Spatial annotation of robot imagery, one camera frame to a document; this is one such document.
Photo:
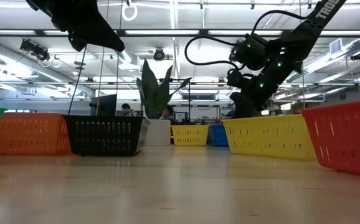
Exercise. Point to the black overhead rig camera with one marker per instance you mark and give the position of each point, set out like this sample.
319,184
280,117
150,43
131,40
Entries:
35,49

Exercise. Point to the green snake plant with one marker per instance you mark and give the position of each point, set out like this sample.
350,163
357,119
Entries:
150,90

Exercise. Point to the red plastic basket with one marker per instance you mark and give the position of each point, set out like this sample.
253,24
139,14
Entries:
348,137

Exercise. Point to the thin vertical pole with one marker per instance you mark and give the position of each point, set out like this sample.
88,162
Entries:
303,90

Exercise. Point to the round black ceiling camera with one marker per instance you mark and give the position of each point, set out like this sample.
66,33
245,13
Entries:
159,55

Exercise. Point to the black monitor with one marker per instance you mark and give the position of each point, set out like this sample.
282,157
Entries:
105,105

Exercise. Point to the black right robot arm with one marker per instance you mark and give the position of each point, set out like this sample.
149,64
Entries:
304,34

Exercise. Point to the orange plastic basket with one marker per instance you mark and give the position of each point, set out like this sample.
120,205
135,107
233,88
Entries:
27,133

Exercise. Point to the person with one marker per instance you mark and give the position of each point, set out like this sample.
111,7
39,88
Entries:
167,112
126,109

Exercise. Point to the black device on duct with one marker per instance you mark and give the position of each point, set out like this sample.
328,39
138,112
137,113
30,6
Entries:
357,56

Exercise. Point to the black slanted pole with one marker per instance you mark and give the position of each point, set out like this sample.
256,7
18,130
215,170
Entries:
77,81

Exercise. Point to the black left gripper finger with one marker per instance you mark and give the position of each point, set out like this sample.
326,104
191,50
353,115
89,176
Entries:
102,32

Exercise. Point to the white plant pot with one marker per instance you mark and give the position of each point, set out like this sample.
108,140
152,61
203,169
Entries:
157,133

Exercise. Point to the blue plastic basket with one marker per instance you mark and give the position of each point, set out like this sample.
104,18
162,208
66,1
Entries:
220,136

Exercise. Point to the yellow plastic basket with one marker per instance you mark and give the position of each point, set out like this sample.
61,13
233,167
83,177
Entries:
190,135
270,137

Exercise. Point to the white board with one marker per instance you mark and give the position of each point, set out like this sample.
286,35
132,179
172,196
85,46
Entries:
201,112

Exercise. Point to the overhead light bar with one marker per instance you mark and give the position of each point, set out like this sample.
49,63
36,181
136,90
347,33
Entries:
161,32

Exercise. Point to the black plastic basket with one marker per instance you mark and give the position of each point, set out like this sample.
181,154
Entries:
105,137

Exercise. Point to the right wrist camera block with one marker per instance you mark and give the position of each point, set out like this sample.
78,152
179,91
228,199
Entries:
235,78

